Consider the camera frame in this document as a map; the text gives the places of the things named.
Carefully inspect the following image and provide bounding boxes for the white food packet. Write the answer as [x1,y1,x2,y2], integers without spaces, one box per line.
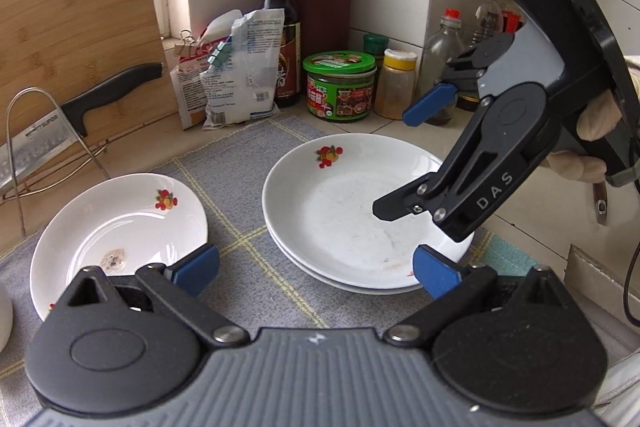
[201,8,286,129]

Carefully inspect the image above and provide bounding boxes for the red printed food packet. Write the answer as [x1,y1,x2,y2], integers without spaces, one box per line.
[169,24,236,131]

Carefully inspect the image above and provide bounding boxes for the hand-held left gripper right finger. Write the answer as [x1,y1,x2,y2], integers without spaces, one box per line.
[385,244,568,351]

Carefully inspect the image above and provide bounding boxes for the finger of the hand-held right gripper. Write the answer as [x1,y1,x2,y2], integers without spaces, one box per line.
[372,172,443,224]
[402,34,516,128]

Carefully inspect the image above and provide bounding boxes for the yellow lidded spice jar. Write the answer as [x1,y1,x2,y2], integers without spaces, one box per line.
[374,48,417,120]

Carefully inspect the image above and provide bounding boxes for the green lidded sauce jar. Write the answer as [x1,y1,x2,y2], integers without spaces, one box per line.
[302,52,377,122]

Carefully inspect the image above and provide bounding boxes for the clear bottle brown cap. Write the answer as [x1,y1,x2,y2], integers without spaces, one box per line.
[465,0,503,112]

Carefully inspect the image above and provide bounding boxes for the cleaver with black handle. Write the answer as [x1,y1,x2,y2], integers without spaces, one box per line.
[0,63,164,192]

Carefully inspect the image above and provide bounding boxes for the white plate two flower prints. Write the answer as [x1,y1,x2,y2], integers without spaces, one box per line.
[262,133,475,283]

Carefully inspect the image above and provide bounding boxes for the person's right hand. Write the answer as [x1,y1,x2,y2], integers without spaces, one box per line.
[544,87,623,184]

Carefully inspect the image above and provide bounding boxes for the white plate dark stain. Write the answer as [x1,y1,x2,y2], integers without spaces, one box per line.
[30,173,209,322]

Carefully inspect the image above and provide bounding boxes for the dark red knife block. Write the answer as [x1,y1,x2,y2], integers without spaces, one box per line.
[285,0,361,58]

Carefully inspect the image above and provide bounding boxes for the white cloth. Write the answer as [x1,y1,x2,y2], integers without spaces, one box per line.
[597,352,640,427]

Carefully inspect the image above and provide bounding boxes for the white plate small brown stain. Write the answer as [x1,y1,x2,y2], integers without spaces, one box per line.
[267,227,441,294]

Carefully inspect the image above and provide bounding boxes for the white container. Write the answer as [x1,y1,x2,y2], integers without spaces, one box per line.
[570,244,640,308]

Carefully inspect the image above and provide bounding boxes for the metal clip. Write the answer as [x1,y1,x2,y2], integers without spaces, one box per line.
[591,181,609,225]

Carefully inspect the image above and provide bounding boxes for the white bowl pink flowers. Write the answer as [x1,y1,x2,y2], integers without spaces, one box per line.
[0,289,14,354]

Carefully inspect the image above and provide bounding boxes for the bamboo cutting board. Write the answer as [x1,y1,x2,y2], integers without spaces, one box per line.
[0,0,164,158]

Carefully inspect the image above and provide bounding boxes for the dark soy sauce bottle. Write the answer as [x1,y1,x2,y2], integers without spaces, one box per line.
[262,0,302,108]

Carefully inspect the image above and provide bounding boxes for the clear bottle red cap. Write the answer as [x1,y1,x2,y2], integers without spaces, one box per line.
[419,8,463,126]

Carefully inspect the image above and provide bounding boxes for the small green capped bottle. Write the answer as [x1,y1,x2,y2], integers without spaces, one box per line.
[362,33,390,68]

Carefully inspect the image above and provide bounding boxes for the teal bag clip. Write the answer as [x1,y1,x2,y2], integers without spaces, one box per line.
[207,36,233,68]

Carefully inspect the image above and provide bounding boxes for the bottle with red label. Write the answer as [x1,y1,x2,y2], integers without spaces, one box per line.
[500,0,526,34]

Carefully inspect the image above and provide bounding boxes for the checked blue grey towel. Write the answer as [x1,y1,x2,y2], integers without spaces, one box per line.
[0,114,543,403]

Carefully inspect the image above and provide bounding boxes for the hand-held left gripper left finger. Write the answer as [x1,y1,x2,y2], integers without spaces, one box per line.
[65,243,251,351]

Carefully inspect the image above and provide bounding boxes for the metal wire rack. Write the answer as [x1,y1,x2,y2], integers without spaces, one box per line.
[0,88,112,238]

